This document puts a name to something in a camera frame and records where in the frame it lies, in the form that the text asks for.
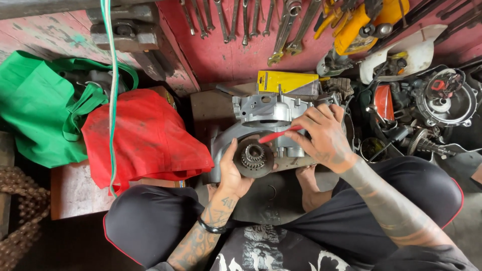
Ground black wristband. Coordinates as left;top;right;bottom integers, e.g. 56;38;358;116
197;216;227;235

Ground person's bare foot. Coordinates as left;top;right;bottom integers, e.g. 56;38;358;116
295;165;334;213

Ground person's black shorts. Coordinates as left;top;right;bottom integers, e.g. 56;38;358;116
102;156;464;269

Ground row of hanging steel wrenches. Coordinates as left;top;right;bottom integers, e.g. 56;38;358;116
179;0;324;67

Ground green fabric bag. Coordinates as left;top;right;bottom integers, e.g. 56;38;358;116
0;50;139;169

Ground silver engine crankcase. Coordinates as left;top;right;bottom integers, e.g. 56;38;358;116
209;88;356;185

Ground yellow-handled pliers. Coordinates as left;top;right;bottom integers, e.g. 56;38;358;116
314;0;354;40

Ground yellow power tool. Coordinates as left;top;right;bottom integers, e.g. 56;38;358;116
333;0;410;56

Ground heap of engine parts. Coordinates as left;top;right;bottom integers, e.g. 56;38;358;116
354;64;482;159

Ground green and white cable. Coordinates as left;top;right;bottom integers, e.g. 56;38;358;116
100;0;119;198

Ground brown bead chain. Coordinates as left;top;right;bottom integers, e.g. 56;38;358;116
0;166;51;271

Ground steel gear shaft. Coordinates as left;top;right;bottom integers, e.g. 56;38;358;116
407;128;457;158

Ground round toothed clutch gear disc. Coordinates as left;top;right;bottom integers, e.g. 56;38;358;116
233;138;275;179

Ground black round can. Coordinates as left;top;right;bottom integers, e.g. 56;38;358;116
359;137;388;163

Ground dirty grey cloth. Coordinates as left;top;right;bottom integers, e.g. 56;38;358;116
324;77;355;101

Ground person's black printed shirt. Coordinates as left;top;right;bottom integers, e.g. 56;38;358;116
147;225;479;271

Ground person's right hand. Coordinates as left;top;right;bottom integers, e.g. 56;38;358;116
284;103;358;174

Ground red fabric bag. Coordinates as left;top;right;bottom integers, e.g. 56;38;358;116
81;89;214;195

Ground red-handled pick tool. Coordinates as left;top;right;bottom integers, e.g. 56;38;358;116
258;125;304;144

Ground orange plastic part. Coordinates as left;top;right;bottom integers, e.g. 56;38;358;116
374;84;395;122

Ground yellow packet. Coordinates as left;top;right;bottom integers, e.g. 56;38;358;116
257;70;320;96

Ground bundle of black rods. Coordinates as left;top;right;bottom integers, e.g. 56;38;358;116
371;0;482;53

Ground round silver magneto cover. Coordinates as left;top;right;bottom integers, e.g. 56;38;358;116
414;68;479;128

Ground worn wooden box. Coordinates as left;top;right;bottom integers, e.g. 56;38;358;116
50;160;187;221

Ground person's left hand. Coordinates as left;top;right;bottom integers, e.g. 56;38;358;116
216;138;256;199

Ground white plastic cover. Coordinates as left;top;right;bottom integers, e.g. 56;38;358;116
359;24;448;85

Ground grey metal bench vise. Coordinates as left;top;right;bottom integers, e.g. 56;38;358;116
86;3;175;81

